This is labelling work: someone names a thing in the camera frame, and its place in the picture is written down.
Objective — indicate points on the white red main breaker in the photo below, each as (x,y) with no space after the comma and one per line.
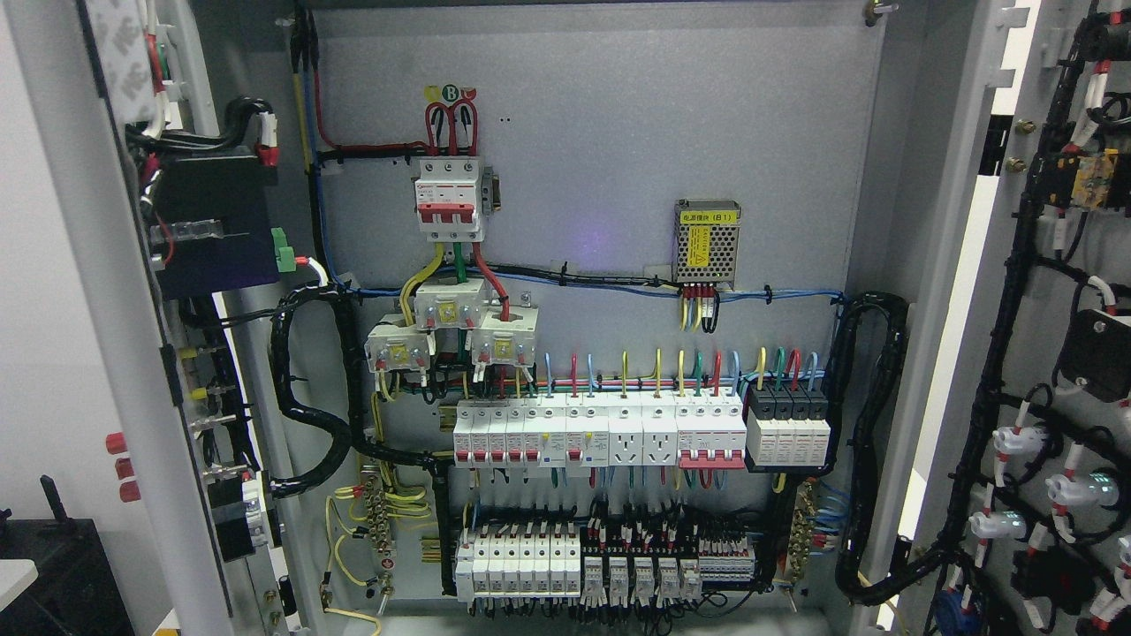
(453,194)

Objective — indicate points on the lower relay terminal row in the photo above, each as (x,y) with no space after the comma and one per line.
(603,567)

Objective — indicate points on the black white surge protector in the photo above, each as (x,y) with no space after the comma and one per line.
(787,431)

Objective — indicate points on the red terminal connector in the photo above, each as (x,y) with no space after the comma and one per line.
(128,487)

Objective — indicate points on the brass ground bar left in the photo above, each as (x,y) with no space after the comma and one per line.
(379,523)

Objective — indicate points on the brass terminal bar right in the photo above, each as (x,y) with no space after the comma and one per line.
(800,539)

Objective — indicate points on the white current transformer group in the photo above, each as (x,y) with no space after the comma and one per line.
(447,312)

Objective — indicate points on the black digital power meter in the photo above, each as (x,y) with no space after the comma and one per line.
(212,223)

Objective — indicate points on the metal mesh power supply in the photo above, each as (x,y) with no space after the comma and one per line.
(707,233)

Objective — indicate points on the white socket breaker row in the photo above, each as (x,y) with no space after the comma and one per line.
(576,433)

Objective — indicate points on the black box on floor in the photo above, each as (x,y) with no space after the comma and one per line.
(75,592)

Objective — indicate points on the grey cabinet door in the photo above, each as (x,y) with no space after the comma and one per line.
(96,183)
(989,467)

